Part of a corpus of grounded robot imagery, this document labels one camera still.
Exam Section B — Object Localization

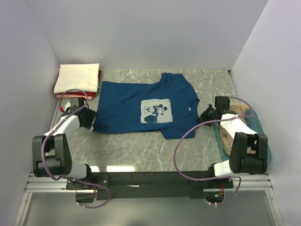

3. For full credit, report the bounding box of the blue printed t shirt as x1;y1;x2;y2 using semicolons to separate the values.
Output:
93;73;199;139

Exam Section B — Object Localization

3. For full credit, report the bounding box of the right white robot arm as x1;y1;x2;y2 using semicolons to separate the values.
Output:
198;96;268;188

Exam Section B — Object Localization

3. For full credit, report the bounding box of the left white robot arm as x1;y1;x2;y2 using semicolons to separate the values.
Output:
32;97;97;189

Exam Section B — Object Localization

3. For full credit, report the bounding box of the tan t shirt in bin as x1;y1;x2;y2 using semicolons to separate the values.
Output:
219;102;250;156

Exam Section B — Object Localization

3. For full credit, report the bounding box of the folded dark red t shirt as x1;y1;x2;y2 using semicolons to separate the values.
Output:
56;69;103;97

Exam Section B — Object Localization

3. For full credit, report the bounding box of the folded pink t shirt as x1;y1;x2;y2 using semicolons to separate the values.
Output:
56;94;86;98

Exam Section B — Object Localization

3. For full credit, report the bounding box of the teal plastic bin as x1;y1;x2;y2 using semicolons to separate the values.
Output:
213;113;272;165

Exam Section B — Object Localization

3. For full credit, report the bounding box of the folded cream t shirt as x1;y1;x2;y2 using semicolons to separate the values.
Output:
54;64;100;94

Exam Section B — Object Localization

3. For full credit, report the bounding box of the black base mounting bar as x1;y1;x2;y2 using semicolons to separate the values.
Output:
65;170;236;203

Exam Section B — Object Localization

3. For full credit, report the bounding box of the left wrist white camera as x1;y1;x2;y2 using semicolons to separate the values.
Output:
59;102;71;113

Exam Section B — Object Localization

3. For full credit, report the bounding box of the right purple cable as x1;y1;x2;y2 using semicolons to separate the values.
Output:
173;96;254;207

